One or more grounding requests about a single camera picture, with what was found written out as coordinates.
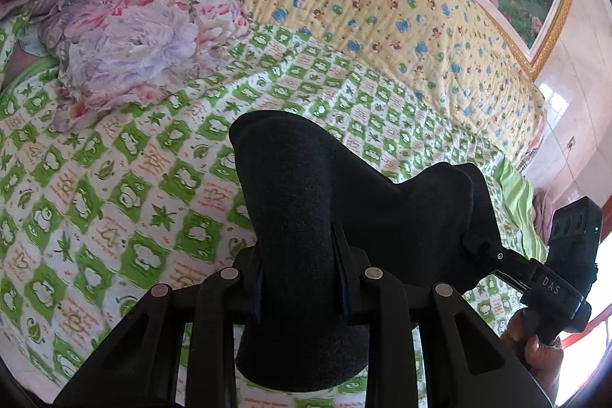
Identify light green blanket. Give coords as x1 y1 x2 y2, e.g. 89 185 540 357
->
494 158 548 263

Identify green white patterned bedsheet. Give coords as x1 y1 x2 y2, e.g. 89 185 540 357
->
1 26 520 402

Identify black pants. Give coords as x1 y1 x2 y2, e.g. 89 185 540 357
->
229 111 501 392

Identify person's right hand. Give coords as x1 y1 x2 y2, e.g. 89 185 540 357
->
500 310 564 403

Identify yellow animal print quilt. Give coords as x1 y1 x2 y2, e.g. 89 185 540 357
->
242 0 545 161

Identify floral pink fabric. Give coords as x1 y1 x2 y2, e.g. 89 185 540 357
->
22 0 250 132

